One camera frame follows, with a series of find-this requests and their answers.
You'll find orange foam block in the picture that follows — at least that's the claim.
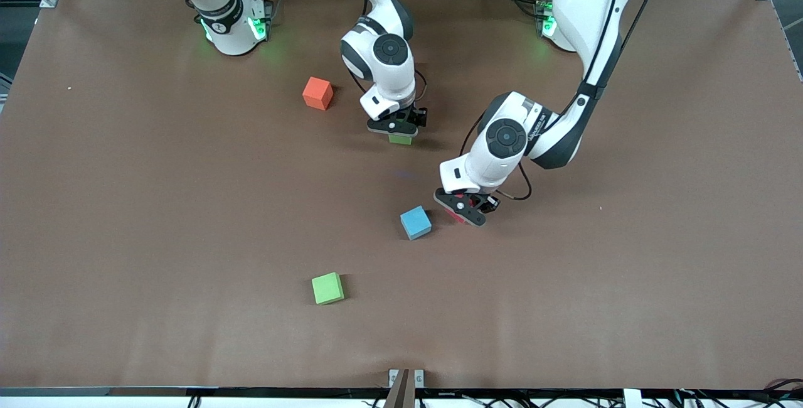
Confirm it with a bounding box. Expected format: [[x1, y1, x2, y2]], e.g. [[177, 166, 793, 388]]
[[302, 77, 334, 111]]

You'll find red foam block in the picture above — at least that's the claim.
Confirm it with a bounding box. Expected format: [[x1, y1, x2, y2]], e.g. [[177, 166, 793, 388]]
[[442, 193, 471, 225]]

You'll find black cable bundle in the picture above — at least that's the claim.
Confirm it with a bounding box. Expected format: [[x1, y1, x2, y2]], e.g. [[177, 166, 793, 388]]
[[674, 380, 803, 408]]

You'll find brown camera pole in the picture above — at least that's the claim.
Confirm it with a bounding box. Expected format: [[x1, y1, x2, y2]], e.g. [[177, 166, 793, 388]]
[[384, 369, 416, 408]]

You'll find blue foam block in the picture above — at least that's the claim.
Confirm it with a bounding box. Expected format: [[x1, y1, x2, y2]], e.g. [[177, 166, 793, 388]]
[[400, 205, 433, 241]]

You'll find brown table cover sheet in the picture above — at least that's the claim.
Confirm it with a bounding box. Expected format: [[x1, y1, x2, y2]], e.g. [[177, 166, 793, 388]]
[[0, 0, 803, 391]]

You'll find grey metal bracket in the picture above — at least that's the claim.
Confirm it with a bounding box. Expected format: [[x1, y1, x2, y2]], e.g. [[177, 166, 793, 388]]
[[388, 368, 425, 389]]

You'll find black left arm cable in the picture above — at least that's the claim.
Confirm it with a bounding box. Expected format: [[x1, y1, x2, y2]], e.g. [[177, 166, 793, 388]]
[[461, 0, 666, 203]]

